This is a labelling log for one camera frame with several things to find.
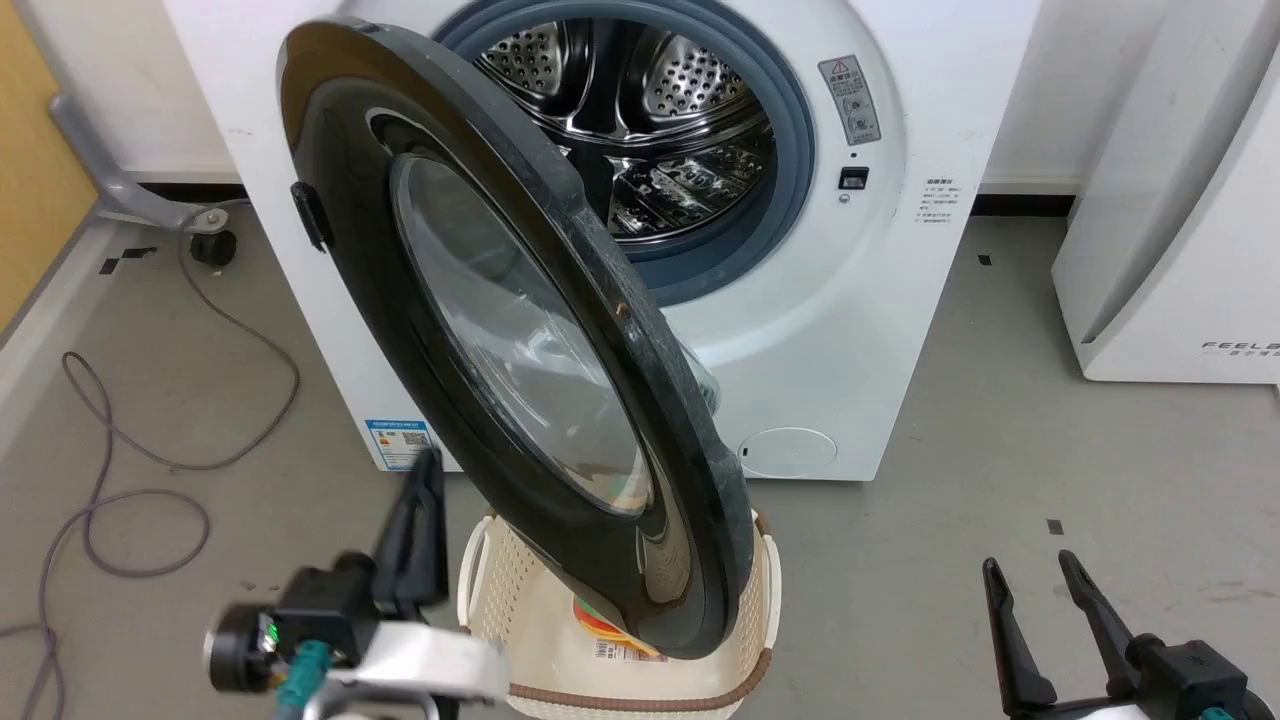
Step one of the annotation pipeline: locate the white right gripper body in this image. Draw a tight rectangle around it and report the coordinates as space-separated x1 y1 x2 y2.
1005 698 1213 720

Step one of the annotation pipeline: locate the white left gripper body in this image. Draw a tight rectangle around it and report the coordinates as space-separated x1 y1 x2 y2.
326 618 512 720

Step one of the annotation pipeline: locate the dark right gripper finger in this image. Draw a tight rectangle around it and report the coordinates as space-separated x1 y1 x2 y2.
982 557 1059 717
1057 549 1147 703

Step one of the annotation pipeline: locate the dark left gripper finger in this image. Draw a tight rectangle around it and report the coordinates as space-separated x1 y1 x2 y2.
414 447 450 607
372 470 429 613

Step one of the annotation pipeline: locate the black round washer door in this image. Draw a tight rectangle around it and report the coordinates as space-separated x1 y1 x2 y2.
277 18 753 661

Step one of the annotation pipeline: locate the white front-load washing machine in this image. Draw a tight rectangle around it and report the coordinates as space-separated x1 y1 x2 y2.
163 0 1043 483

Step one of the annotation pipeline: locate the grey rubber door gasket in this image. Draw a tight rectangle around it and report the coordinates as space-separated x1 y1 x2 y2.
432 0 817 293

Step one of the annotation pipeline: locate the blue energy label sticker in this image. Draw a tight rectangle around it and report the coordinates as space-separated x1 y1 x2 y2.
364 417 434 472

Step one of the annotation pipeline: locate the cream plastic laundry basket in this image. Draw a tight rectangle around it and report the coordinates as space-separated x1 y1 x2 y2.
457 505 782 720

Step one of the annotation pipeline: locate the orange and white packet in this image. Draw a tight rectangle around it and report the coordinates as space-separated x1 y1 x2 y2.
570 590 667 663

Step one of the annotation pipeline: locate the black caster wheel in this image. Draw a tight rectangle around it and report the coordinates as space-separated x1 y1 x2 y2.
190 230 239 268

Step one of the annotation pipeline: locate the white appliance with grey lettering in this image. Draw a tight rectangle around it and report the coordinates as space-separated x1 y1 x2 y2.
1050 0 1280 386

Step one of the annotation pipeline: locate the small printed text label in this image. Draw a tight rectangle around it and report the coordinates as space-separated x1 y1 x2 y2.
914 177 967 227

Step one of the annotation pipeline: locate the steel perforated washer drum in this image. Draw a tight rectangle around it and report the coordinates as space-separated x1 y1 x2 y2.
470 18 777 241

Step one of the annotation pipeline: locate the yellow wooden panel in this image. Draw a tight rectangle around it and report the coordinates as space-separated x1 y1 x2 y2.
0 0 102 333

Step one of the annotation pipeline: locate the grey warning sticker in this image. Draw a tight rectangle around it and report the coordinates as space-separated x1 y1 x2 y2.
818 54 883 148

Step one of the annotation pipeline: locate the teal left camera cable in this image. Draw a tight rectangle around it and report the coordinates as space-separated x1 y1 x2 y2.
274 640 332 720

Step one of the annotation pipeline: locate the grey floor cable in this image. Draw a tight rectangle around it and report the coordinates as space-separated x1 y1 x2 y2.
0 200 302 720

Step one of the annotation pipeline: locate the grey metal frame leg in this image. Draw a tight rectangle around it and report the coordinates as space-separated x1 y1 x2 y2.
47 93 227 234

